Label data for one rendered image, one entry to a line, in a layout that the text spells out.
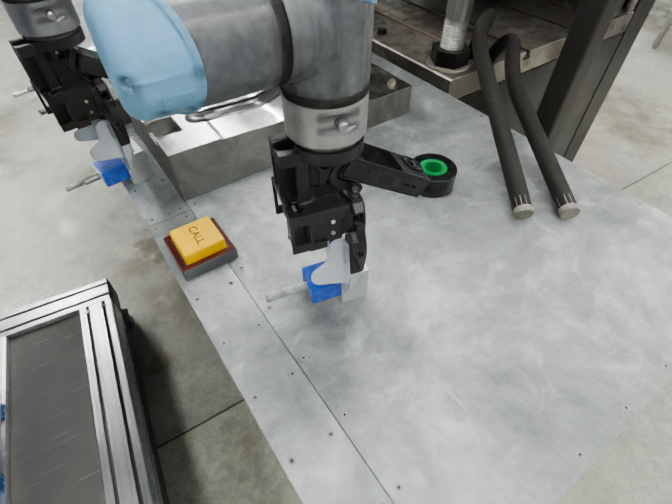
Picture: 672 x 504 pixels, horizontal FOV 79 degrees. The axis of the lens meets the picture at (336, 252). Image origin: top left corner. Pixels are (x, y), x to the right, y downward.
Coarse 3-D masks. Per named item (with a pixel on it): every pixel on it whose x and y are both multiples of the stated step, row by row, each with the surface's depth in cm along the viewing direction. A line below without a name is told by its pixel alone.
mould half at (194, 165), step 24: (384, 72) 87; (384, 96) 81; (408, 96) 85; (216, 120) 69; (240, 120) 70; (264, 120) 70; (384, 120) 85; (168, 144) 64; (192, 144) 64; (216, 144) 66; (240, 144) 68; (264, 144) 71; (168, 168) 67; (192, 168) 66; (216, 168) 68; (240, 168) 71; (264, 168) 74; (192, 192) 68
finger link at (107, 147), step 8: (104, 120) 62; (96, 128) 62; (104, 128) 62; (104, 136) 63; (112, 136) 63; (96, 144) 63; (104, 144) 63; (112, 144) 64; (128, 144) 65; (96, 152) 63; (104, 152) 64; (112, 152) 64; (120, 152) 65; (128, 152) 66; (128, 160) 67
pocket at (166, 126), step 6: (162, 120) 69; (168, 120) 70; (174, 120) 69; (150, 126) 69; (156, 126) 69; (162, 126) 70; (168, 126) 70; (174, 126) 71; (150, 132) 69; (156, 132) 70; (162, 132) 70; (168, 132) 71; (174, 132) 71; (156, 144) 67
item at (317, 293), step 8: (320, 264) 54; (304, 272) 53; (312, 272) 53; (368, 272) 52; (304, 280) 54; (360, 280) 53; (288, 288) 52; (296, 288) 53; (304, 288) 53; (312, 288) 51; (320, 288) 51; (328, 288) 52; (336, 288) 53; (360, 288) 54; (272, 296) 52; (280, 296) 52; (312, 296) 52; (320, 296) 52; (328, 296) 53; (336, 296) 54; (344, 296) 54; (352, 296) 55; (360, 296) 55
